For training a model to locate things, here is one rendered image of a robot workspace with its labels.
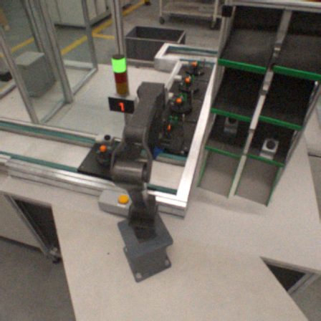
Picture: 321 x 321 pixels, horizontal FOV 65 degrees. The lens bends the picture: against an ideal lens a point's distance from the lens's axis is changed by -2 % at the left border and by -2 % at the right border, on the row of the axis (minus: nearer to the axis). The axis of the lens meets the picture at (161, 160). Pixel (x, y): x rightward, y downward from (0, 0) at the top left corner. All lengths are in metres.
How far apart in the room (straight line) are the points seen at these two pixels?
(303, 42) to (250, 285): 0.82
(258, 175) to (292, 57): 0.47
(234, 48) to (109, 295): 0.90
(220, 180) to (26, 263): 1.61
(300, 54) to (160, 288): 0.87
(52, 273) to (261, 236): 1.48
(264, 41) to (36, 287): 1.94
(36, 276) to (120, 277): 1.17
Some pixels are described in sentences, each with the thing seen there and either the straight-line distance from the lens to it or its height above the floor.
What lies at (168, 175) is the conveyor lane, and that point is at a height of 0.92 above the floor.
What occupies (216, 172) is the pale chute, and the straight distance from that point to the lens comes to 1.07.
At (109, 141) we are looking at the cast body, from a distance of 1.15.
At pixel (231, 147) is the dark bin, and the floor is 1.20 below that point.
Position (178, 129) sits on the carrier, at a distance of 1.35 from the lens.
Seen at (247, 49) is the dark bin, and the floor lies 1.54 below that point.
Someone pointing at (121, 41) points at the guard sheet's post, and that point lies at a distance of 1.06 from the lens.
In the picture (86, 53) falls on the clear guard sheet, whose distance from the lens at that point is 1.17.
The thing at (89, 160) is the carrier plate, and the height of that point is 0.97.
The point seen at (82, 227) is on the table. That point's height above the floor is 0.86.
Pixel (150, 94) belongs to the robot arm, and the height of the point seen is 1.49.
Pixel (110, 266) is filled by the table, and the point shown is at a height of 0.86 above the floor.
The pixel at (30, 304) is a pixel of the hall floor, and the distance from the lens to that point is 2.07.
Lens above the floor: 1.82
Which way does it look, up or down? 45 degrees down
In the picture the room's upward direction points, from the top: straight up
